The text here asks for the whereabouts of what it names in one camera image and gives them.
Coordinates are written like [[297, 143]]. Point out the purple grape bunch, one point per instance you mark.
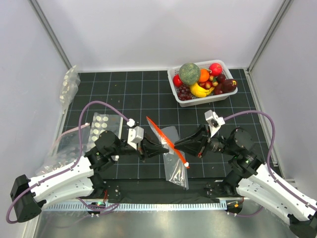
[[184, 93]]

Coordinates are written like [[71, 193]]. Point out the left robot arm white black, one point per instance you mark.
[[81, 178]]

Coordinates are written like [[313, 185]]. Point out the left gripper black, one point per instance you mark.
[[148, 143]]

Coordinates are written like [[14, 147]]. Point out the green netted melon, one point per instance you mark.
[[189, 73]]

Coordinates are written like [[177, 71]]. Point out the right aluminium frame post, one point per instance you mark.
[[270, 33]]

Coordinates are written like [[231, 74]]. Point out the crumpled clear bag left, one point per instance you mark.
[[64, 151]]

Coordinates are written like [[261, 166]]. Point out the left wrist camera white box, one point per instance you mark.
[[135, 137]]

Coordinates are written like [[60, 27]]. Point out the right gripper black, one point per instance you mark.
[[195, 144]]

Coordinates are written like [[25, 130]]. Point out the dark red plum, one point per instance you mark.
[[221, 78]]

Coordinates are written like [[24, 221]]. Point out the bag of white discs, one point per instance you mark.
[[105, 122]]

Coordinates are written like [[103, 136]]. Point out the small strawberries pile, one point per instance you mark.
[[212, 82]]

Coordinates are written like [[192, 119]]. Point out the clear bag at wall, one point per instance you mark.
[[69, 88]]

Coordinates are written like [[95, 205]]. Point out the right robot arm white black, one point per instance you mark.
[[250, 178]]

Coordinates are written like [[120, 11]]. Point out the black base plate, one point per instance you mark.
[[160, 191]]

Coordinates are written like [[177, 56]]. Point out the white slotted cable duct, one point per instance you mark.
[[78, 206]]

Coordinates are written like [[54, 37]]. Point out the red apple top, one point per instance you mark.
[[215, 69]]

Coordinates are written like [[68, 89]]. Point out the clear zip bag red zipper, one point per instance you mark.
[[175, 163]]

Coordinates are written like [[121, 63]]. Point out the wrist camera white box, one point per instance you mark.
[[215, 122], [135, 137]]

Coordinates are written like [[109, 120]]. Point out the aluminium frame post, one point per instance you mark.
[[270, 33], [50, 32]]

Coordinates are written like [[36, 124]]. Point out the orange fruit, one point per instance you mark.
[[204, 75]]

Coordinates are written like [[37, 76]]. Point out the red pepper left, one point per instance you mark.
[[177, 81]]

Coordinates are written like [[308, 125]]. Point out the left aluminium frame post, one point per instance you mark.
[[50, 32]]

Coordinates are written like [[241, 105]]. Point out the dark red apple right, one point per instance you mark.
[[229, 85]]

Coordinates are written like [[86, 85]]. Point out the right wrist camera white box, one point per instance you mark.
[[215, 122]]

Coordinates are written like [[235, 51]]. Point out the yellow banana bunch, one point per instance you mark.
[[199, 91]]

